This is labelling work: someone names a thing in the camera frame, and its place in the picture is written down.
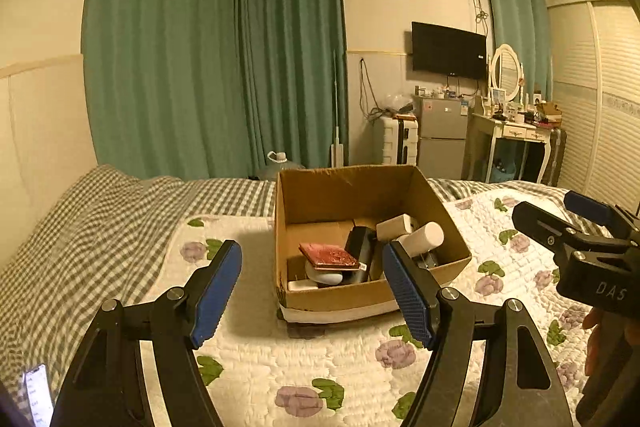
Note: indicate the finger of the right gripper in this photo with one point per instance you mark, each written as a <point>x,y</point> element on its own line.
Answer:
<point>564,239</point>
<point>621,223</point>

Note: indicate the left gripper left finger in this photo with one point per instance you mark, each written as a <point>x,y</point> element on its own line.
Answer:
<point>105,386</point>

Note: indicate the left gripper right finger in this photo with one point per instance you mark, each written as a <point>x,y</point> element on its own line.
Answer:
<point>519,384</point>

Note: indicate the white cylinder device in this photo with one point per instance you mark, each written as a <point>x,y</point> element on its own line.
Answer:
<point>423,240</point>

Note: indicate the white charger plug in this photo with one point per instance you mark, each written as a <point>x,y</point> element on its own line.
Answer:
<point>390,229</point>

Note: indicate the black remote control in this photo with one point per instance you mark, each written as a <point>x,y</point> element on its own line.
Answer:
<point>361,245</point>

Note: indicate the white bottle red cap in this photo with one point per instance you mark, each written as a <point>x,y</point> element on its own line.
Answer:
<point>302,285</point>

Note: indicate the white earbuds case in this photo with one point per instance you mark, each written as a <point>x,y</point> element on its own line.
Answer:
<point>323,277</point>

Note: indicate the red floral phone case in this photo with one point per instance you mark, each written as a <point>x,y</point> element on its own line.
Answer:
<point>328,257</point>

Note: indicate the black power adapter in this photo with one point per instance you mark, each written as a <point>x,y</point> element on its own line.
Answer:
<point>427,261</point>

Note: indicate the person right hand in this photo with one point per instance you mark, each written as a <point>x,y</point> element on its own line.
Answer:
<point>592,323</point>

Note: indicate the lit smartphone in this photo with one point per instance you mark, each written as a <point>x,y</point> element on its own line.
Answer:
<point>39,395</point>

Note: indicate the white dressing table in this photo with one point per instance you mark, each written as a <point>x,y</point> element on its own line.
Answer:
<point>486,133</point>

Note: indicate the grey checkered bedsheet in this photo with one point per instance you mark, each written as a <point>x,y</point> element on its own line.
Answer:
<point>105,238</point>

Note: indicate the white floral quilt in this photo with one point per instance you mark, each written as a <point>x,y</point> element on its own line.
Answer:
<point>261,371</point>

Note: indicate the silver mini fridge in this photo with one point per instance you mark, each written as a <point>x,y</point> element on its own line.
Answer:
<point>443,126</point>

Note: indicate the oval white mirror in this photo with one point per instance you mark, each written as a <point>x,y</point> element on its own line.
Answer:
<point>505,74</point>

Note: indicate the white louvered wardrobe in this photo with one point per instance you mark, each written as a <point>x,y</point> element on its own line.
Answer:
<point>595,82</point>

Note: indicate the white suitcase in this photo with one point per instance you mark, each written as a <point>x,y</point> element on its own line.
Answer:
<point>396,140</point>

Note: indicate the green curtain right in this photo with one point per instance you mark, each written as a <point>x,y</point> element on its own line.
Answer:
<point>524,25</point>

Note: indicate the green curtain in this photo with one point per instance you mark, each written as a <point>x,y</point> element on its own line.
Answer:
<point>205,88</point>
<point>524,25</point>

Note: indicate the brown cardboard box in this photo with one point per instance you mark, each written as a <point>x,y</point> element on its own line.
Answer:
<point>331,227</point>

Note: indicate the water jug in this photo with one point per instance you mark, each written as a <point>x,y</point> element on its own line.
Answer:
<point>276,162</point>

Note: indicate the green curtain left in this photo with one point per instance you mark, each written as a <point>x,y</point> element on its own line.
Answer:
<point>205,88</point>

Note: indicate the black wall television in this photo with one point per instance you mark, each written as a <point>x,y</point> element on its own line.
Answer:
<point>448,51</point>

